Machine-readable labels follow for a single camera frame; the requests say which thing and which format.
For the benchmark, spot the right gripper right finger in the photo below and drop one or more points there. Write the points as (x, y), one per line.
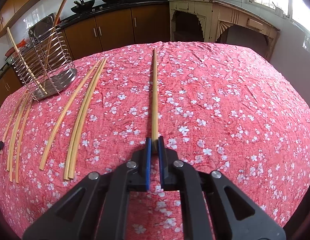
(212, 206)

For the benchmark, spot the wire utensil holder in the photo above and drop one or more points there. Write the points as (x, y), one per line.
(60, 69)

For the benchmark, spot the lower wooden cabinets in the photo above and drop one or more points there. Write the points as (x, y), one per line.
(116, 28)

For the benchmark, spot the red floral tablecloth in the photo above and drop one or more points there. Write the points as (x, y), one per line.
(221, 107)

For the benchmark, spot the black wok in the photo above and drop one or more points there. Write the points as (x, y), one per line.
(82, 6)

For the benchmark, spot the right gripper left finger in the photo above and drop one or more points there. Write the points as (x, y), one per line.
(96, 207)

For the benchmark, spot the cream wooden side table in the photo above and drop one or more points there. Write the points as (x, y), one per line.
(216, 16)

